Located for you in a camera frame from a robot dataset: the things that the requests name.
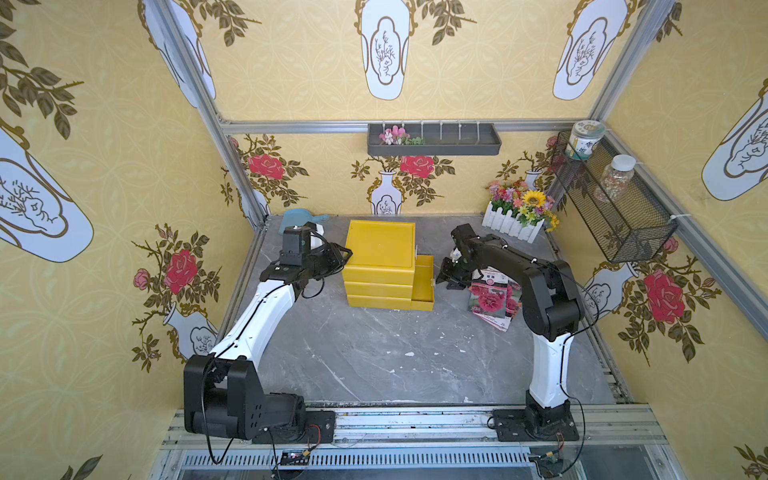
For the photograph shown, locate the light blue watering scoop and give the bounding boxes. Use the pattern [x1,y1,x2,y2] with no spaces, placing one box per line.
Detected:
[278,209,330,234]

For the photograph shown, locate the clear jar white lid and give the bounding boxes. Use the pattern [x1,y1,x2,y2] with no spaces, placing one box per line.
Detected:
[594,154,636,203]

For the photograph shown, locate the jar with green label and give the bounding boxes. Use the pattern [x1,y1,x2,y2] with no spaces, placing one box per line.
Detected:
[565,120,606,161]

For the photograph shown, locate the pink flowers in tray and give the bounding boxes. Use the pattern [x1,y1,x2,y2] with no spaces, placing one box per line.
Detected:
[379,125,425,146]

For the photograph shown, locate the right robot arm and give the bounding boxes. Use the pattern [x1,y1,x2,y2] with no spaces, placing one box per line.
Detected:
[437,224,586,438]

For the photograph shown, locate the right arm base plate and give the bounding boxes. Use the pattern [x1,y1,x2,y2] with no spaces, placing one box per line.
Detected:
[487,405,580,442]

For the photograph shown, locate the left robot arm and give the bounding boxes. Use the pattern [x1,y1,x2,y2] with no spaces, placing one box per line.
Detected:
[183,222,352,441]

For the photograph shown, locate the white picket fence flower planter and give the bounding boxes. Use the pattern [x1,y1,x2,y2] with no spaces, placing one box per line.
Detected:
[482,180,560,243]

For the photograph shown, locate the yellow three-drawer cabinet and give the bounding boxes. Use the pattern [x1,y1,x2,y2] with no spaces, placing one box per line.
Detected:
[342,220,416,310]

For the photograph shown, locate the grey wall shelf tray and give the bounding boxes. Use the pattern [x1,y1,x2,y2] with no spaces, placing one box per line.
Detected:
[367,120,502,157]

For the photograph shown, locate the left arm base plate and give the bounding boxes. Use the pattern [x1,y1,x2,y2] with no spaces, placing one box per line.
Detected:
[252,410,336,447]

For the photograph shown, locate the yellow bottom drawer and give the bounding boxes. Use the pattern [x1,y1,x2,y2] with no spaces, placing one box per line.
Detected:
[411,255,435,311]

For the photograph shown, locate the black wire wall basket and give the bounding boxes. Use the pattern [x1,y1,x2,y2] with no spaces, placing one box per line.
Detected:
[552,139,678,263]

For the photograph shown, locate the pink flower seed bag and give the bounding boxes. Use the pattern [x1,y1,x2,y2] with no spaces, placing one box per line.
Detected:
[476,313,512,332]
[469,267,523,319]

